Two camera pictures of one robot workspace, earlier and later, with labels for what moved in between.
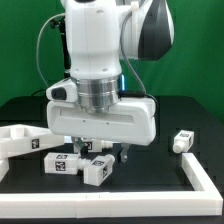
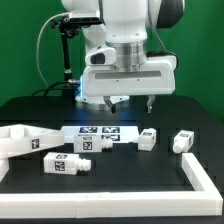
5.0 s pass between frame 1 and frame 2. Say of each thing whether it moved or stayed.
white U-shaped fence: stayed
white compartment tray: stayed
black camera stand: stayed
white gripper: moved
